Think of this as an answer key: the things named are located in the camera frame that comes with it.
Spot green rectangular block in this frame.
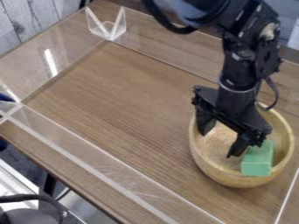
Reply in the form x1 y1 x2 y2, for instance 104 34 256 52
240 140 275 177

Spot clear acrylic tray enclosure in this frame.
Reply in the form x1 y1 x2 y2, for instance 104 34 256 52
0 2 299 224

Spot light wooden bowl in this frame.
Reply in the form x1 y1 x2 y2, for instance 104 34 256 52
188 109 295 188

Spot blue object at edge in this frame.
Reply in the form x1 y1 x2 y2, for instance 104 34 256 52
0 93 14 102

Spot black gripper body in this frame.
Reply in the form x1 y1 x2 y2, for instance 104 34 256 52
190 85 272 146

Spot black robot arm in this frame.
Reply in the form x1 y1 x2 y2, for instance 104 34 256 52
141 0 281 157

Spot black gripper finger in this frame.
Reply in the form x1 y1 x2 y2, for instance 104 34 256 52
226 133 251 158
196 107 216 136

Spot black cable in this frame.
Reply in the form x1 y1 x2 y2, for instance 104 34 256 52
0 193 65 224

